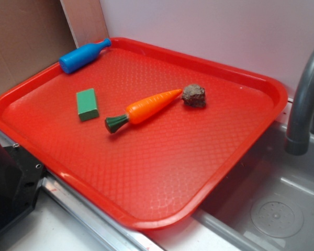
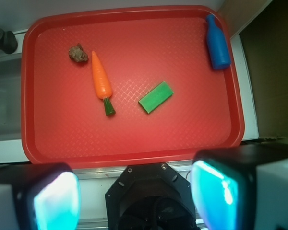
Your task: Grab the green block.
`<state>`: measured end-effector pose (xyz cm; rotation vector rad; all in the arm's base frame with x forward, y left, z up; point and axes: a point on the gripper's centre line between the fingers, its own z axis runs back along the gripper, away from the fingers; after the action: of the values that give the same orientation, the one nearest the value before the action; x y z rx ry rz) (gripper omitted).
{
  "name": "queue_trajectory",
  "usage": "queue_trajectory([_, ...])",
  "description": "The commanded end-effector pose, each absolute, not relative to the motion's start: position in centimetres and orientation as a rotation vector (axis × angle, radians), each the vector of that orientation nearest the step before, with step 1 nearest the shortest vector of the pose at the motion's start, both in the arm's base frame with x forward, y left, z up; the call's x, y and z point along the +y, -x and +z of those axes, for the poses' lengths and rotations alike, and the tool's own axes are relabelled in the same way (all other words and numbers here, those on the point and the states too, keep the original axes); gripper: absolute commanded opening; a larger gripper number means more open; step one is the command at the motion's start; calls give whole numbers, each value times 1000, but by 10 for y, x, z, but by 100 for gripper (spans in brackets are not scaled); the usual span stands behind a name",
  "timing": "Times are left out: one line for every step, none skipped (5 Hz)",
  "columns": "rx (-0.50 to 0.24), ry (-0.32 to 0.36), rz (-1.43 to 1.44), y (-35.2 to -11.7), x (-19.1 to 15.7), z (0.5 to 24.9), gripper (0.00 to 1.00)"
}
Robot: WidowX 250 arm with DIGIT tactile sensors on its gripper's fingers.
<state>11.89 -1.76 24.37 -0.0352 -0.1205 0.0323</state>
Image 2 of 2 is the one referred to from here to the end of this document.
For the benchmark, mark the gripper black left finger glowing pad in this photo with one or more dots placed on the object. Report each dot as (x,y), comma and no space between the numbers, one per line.
(39,197)

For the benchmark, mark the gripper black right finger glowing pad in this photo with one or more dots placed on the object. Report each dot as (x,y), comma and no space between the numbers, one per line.
(242,188)

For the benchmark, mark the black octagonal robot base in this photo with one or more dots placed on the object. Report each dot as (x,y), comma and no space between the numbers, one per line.
(150,197)

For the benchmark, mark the green rectangular block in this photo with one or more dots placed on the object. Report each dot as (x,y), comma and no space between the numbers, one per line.
(158,95)

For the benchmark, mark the orange toy carrot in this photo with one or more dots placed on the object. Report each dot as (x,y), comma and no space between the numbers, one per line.
(102,84)

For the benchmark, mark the red plastic tray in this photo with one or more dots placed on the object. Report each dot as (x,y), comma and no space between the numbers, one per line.
(63,120)

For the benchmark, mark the blue toy bottle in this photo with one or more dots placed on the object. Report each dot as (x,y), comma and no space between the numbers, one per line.
(217,45)

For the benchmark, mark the brown rock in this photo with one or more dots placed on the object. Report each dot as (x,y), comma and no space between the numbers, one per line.
(77,54)

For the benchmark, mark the black clamp knob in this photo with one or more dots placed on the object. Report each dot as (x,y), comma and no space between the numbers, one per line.
(8,42)

